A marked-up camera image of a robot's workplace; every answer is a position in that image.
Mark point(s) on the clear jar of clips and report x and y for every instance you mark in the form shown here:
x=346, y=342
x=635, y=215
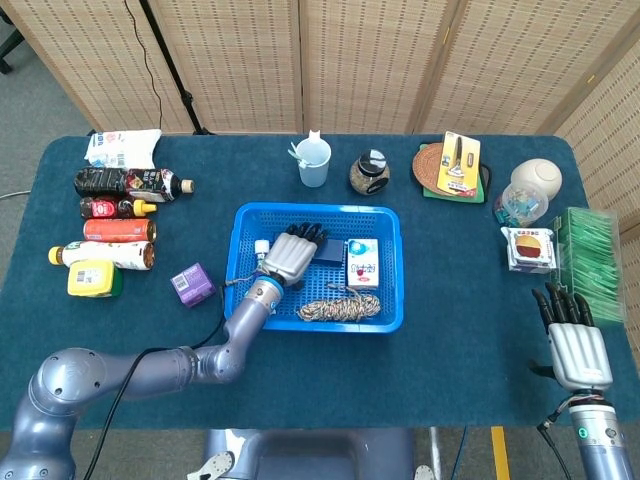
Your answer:
x=520, y=206

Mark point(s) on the blue plastic basket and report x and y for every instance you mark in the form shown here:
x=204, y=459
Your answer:
x=312, y=217

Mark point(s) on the blue felt table cloth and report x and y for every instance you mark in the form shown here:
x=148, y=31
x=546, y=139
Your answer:
x=450, y=340

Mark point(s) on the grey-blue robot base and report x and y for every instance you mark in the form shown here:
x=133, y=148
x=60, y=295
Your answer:
x=310, y=455

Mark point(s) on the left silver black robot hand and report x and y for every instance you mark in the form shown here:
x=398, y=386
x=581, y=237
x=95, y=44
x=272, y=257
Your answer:
x=290, y=257

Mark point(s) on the yellow box green lid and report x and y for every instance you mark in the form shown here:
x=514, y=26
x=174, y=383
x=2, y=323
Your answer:
x=90, y=278

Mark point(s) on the orange drink can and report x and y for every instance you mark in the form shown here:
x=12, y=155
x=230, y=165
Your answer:
x=117, y=230

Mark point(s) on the translucent plastic measuring cup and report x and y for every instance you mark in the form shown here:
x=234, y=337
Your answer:
x=315, y=172

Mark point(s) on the round woven coaster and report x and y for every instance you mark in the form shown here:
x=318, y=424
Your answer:
x=426, y=165

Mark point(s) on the green square mat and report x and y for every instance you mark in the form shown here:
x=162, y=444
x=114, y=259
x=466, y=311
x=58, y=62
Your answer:
x=480, y=192

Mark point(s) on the small dark bottle yellow cap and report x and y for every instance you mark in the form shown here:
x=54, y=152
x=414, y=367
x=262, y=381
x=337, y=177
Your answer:
x=107, y=208

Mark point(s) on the dark blue box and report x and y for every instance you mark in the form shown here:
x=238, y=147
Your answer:
x=331, y=251

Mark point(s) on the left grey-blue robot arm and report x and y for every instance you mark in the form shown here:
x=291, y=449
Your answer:
x=150, y=370

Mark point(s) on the razor in yellow package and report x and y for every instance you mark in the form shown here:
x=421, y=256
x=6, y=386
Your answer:
x=459, y=162

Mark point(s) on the purple small box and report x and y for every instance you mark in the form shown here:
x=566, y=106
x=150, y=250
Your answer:
x=192, y=285

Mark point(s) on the black furniture piece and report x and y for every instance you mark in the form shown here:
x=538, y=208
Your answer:
x=7, y=47

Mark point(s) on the glass jar black lid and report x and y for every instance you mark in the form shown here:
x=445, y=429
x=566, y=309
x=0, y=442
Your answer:
x=370, y=172

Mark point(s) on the white blue carton box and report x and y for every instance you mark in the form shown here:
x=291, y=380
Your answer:
x=363, y=262

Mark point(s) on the beige bowl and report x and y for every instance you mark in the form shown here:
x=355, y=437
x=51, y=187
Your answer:
x=537, y=175

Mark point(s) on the purple white toothpaste tube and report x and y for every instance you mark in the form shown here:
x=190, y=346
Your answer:
x=261, y=248

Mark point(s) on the white green small spoon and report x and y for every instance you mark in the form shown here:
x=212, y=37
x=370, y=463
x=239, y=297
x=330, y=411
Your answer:
x=296, y=151

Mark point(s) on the white bottle yellow cap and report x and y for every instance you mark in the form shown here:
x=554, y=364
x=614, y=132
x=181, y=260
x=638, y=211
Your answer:
x=105, y=254

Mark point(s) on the bamboo folding screen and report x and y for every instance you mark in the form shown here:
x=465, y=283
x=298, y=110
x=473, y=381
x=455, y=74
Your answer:
x=370, y=60

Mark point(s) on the white tissue pack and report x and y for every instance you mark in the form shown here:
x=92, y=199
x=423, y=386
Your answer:
x=122, y=147

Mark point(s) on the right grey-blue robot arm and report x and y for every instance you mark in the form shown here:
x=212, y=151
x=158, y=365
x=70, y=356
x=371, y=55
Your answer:
x=602, y=440

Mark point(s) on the black tripod stand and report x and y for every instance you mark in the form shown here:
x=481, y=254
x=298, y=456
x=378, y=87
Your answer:
x=172, y=70

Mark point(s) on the metal table leg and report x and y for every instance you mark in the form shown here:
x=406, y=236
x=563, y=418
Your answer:
x=436, y=447

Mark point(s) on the large dark tea bottle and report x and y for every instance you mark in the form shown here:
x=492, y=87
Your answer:
x=125, y=184

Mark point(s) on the white red snack packet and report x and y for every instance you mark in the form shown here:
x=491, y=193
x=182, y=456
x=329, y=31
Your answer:
x=529, y=249

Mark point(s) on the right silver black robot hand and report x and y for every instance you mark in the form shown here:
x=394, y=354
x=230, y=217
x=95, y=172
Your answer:
x=580, y=352

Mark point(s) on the clear box green tea bags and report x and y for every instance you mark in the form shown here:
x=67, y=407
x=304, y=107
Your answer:
x=590, y=262

